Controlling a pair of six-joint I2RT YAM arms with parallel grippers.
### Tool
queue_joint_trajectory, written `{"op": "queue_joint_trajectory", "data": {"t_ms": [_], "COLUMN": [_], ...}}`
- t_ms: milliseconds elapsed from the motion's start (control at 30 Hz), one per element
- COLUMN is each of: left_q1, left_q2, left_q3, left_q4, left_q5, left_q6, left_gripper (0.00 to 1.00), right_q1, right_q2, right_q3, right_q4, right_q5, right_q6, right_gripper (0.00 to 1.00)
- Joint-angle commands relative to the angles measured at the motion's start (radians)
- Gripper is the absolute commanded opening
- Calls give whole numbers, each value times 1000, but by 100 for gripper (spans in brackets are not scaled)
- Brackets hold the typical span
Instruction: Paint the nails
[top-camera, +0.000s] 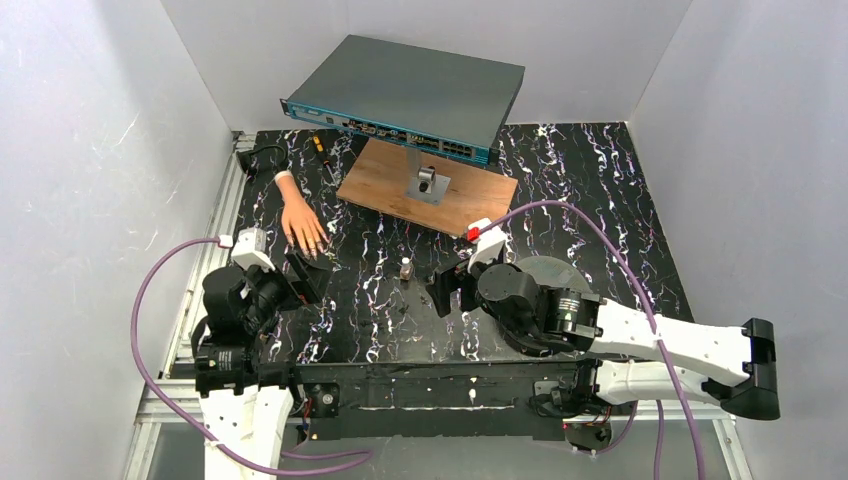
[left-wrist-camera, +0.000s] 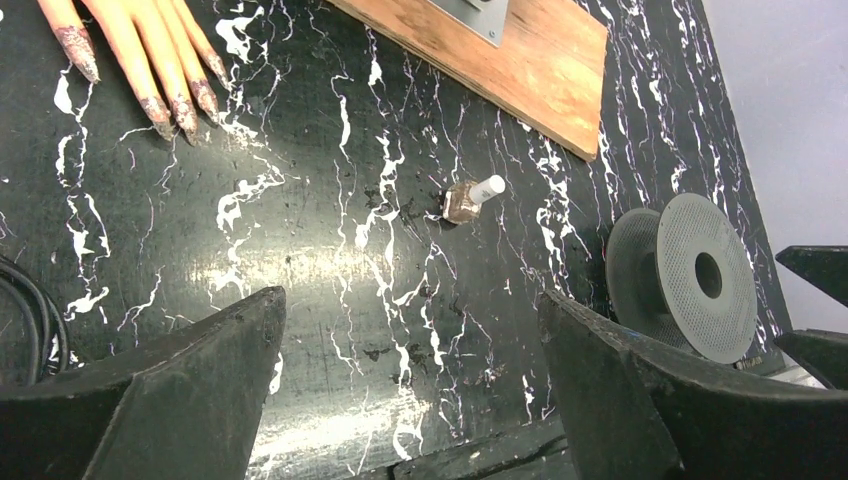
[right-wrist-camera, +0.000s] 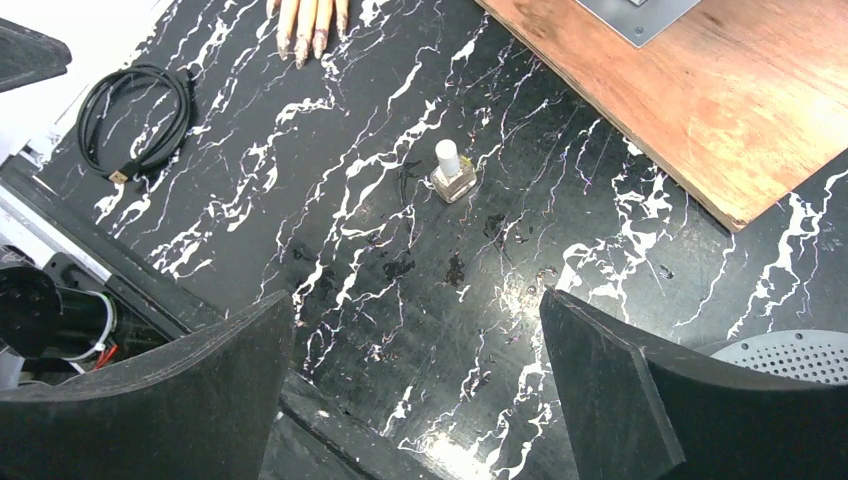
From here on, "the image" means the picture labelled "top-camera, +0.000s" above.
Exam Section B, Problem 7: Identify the grey teal network switch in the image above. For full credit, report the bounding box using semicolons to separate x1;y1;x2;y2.
280;35;525;165

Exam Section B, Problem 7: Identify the metal stand bracket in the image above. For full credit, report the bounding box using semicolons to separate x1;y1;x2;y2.
405;147;450;206

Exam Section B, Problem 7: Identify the black plug with cable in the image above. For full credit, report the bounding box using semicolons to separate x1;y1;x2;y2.
235;145;290;177

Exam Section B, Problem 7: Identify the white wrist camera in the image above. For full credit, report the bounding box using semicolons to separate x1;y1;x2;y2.
230;227;276;272
466;218;508;273

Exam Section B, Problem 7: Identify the grey ribbed round disc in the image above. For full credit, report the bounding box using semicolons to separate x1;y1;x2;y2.
515;256;592;293

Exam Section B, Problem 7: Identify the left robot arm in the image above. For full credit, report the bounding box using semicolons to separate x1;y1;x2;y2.
192;247;331;479

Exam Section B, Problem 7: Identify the black front mounting rail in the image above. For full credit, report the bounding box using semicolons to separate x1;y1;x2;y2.
295;361;576;440

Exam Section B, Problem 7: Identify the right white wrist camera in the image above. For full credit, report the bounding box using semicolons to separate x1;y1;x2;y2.
466;218;508;273

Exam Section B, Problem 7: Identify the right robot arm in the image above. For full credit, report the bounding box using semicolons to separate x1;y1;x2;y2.
426;256;781;421

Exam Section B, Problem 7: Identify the mannequin hand with nails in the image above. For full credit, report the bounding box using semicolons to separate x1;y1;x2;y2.
274;170;329;259

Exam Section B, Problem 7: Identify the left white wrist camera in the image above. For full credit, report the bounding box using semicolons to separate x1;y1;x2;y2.
230;227;276;272

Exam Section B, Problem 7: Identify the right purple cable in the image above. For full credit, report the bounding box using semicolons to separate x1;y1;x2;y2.
478;199;709;480

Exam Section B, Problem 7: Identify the yellow black screwdriver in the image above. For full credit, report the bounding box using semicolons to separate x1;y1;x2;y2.
312;134;338;186

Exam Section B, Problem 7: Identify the wooden base board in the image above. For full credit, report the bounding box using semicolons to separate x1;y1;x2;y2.
337;139;517;236

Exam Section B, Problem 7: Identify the aluminium frame profile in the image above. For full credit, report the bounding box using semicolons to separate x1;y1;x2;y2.
123;131;256;479

